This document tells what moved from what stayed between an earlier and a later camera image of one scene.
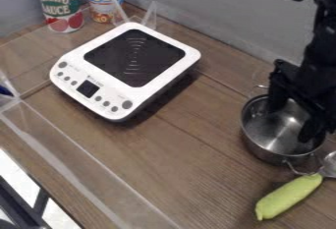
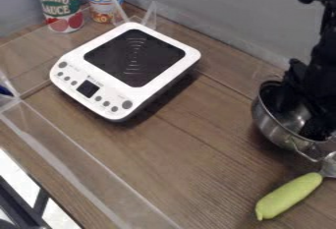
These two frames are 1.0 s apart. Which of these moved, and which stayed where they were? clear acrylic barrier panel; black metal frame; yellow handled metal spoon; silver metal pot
Moved: silver metal pot
Stayed: black metal frame; yellow handled metal spoon; clear acrylic barrier panel
